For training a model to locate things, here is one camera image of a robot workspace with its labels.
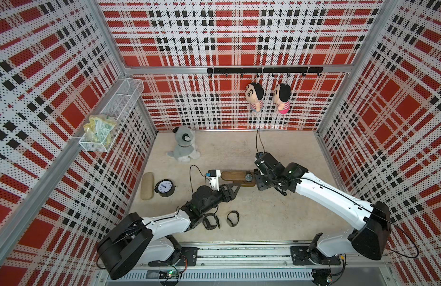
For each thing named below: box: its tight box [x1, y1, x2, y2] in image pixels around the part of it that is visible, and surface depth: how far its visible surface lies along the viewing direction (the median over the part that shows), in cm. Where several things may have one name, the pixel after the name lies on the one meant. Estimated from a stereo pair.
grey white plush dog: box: [166, 126, 201, 163], surface depth 100 cm
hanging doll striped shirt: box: [244, 82, 265, 114], surface depth 95 cm
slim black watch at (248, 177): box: [244, 170, 253, 183], surface depth 90 cm
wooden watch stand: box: [220, 171, 256, 187], surface depth 92 cm
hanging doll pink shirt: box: [272, 83, 292, 115], surface depth 97 cm
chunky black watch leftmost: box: [202, 212, 221, 230], surface depth 82 cm
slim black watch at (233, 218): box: [226, 210, 240, 228], surface depth 86 cm
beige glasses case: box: [140, 172, 155, 201], surface depth 95 cm
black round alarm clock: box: [153, 178, 176, 198], surface depth 93 cm
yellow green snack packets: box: [82, 113, 118, 144], surface depth 64 cm
